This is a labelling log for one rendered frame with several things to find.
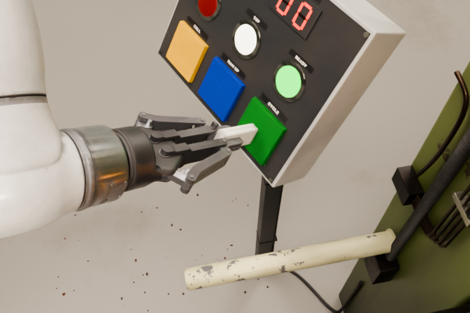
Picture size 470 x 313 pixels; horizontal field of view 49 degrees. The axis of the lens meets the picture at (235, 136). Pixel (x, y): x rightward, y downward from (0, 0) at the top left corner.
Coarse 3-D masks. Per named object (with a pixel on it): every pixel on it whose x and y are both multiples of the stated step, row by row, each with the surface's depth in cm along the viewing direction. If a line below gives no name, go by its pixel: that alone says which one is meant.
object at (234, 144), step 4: (228, 140) 70; (232, 140) 71; (236, 140) 71; (240, 140) 72; (228, 144) 70; (232, 144) 70; (236, 144) 71; (240, 144) 71; (220, 148) 68; (232, 148) 71; (236, 148) 72
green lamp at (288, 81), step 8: (280, 72) 72; (288, 72) 71; (296, 72) 70; (280, 80) 72; (288, 80) 71; (296, 80) 70; (280, 88) 72; (288, 88) 71; (296, 88) 70; (288, 96) 72
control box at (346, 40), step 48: (192, 0) 83; (240, 0) 76; (288, 0) 69; (336, 0) 64; (288, 48) 71; (336, 48) 65; (384, 48) 66; (240, 96) 79; (336, 96) 67; (288, 144) 73
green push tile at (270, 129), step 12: (252, 108) 76; (264, 108) 75; (240, 120) 78; (252, 120) 76; (264, 120) 75; (276, 120) 74; (264, 132) 75; (276, 132) 73; (252, 144) 77; (264, 144) 75; (276, 144) 74; (264, 156) 76
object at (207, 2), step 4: (200, 0) 81; (204, 0) 80; (208, 0) 80; (212, 0) 79; (216, 0) 79; (200, 4) 81; (204, 4) 81; (208, 4) 80; (212, 4) 79; (216, 4) 79; (200, 8) 82; (204, 8) 81; (208, 8) 80; (212, 8) 80; (204, 12) 81; (208, 12) 80; (212, 12) 80; (208, 16) 80
